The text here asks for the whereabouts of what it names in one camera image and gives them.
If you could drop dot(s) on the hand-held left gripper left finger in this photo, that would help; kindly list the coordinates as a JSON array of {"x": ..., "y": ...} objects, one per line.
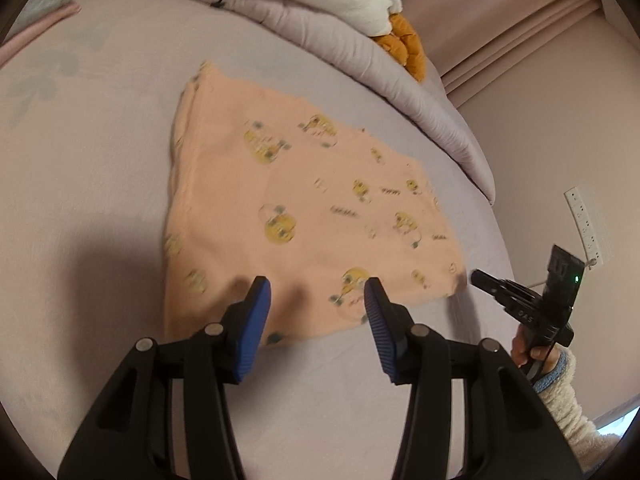
[{"x": 250, "y": 332}]

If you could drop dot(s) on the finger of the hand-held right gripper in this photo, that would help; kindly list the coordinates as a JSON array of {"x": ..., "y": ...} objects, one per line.
[{"x": 492, "y": 285}]

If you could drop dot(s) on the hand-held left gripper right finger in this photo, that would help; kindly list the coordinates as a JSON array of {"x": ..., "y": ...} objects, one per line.
[{"x": 382, "y": 332}]

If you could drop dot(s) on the orange printed shirt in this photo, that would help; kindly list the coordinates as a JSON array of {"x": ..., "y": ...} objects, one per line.
[{"x": 300, "y": 200}]

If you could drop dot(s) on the person's right forearm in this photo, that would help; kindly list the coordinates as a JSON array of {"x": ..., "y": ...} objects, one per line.
[{"x": 570, "y": 420}]

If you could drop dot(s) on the person's right hand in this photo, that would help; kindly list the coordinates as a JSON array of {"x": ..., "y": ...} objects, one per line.
[{"x": 520, "y": 350}]

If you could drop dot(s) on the white power strip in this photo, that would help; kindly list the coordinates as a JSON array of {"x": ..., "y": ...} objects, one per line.
[{"x": 585, "y": 230}]

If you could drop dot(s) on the pink bed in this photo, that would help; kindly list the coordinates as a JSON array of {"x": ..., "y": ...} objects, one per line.
[{"x": 90, "y": 210}]

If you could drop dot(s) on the pink curtain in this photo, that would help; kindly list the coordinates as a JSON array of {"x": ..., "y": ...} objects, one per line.
[{"x": 500, "y": 40}]

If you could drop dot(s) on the pink folded cloth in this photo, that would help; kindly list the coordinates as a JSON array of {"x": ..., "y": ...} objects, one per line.
[{"x": 25, "y": 37}]

